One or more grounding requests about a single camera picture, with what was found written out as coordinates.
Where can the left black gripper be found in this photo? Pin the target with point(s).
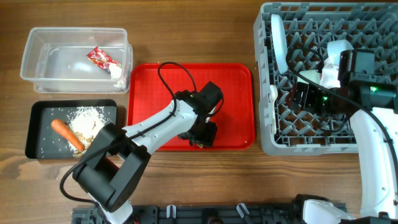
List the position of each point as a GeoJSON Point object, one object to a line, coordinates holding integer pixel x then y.
{"type": "Point", "coordinates": [208, 142]}

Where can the rice and food leftovers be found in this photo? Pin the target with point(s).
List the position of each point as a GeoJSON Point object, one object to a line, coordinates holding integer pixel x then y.
{"type": "Point", "coordinates": [84, 121]}

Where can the orange carrot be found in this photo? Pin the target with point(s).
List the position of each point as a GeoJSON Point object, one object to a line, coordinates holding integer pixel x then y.
{"type": "Point", "coordinates": [62, 129]}

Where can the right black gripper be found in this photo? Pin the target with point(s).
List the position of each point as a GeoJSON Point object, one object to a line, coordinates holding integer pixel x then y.
{"type": "Point", "coordinates": [310, 91]}

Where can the pale green bowl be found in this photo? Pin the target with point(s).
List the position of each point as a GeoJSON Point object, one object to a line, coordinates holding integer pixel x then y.
{"type": "Point", "coordinates": [312, 75]}

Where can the white plastic spoon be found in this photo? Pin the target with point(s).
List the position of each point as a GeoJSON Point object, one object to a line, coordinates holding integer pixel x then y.
{"type": "Point", "coordinates": [272, 98]}

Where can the clear plastic bin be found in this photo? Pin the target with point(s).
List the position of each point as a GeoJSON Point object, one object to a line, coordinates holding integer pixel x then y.
{"type": "Point", "coordinates": [55, 61]}

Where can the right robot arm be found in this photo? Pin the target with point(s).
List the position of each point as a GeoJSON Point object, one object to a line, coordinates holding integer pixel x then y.
{"type": "Point", "coordinates": [371, 109]}

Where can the grey dishwasher rack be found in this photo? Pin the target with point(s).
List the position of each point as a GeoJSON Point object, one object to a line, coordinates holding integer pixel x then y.
{"type": "Point", "coordinates": [365, 25]}

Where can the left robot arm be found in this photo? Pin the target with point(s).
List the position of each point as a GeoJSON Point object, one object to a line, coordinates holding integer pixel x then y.
{"type": "Point", "coordinates": [114, 164]}

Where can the white tissue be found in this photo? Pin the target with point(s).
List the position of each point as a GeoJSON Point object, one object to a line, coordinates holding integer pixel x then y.
{"type": "Point", "coordinates": [115, 71]}

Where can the black plastic tray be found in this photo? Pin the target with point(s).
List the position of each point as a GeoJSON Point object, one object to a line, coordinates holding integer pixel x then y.
{"type": "Point", "coordinates": [36, 114]}

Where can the red plastic tray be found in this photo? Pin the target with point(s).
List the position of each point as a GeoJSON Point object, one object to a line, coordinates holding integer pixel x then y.
{"type": "Point", "coordinates": [151, 84]}

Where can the light blue bowl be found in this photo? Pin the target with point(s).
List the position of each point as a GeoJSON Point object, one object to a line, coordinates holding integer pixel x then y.
{"type": "Point", "coordinates": [334, 49]}

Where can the light blue plate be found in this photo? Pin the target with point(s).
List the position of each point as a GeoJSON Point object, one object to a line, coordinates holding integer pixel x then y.
{"type": "Point", "coordinates": [279, 42]}

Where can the red snack wrapper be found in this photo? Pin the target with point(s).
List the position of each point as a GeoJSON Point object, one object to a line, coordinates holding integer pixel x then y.
{"type": "Point", "coordinates": [102, 59]}

